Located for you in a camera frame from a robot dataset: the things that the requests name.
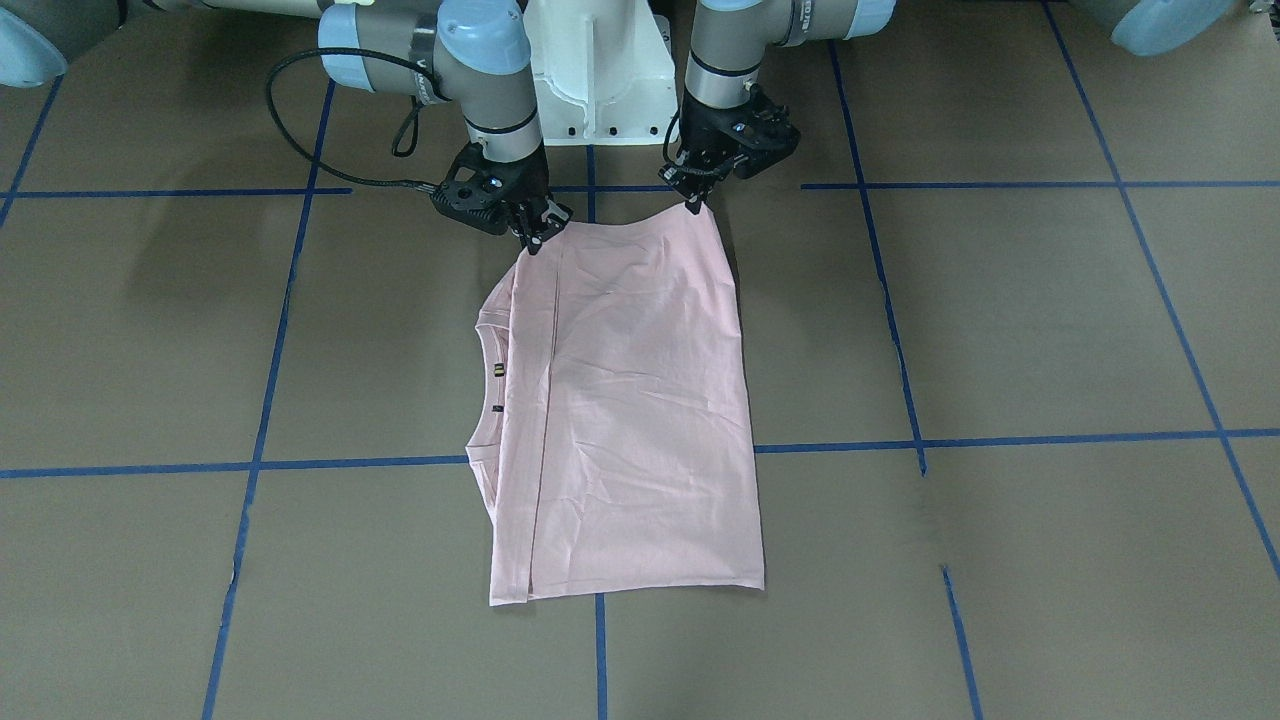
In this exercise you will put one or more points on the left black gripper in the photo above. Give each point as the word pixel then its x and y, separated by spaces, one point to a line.
pixel 704 140

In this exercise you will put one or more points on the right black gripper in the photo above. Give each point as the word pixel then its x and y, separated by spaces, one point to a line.
pixel 527 186

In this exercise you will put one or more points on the pink snoopy t-shirt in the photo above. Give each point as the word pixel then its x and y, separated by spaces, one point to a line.
pixel 615 451

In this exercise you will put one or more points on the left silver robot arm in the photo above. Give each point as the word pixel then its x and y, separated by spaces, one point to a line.
pixel 729 39

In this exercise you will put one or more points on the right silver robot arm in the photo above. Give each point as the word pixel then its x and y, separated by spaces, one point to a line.
pixel 475 53

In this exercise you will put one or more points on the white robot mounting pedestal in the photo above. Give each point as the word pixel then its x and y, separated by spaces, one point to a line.
pixel 604 71

